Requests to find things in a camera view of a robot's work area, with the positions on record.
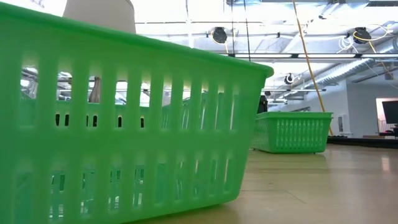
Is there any green plastic basket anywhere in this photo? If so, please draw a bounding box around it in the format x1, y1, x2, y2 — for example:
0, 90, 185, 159
0, 2, 274, 224
250, 111, 334, 154

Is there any yellow pole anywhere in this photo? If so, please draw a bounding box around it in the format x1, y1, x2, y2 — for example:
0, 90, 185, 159
292, 0, 334, 137

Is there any white table lamp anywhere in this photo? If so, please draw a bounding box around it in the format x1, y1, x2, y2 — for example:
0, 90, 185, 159
62, 0, 137, 104

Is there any white coiled ceiling cable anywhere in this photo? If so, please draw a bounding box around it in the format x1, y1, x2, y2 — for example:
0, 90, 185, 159
337, 35, 355, 54

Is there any black aluminium table frame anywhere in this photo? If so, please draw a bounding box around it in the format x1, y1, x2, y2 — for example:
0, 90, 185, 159
326, 136, 398, 149

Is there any dark wall monitor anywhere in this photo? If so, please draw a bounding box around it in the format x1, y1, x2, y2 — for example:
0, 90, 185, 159
381, 100, 398, 125

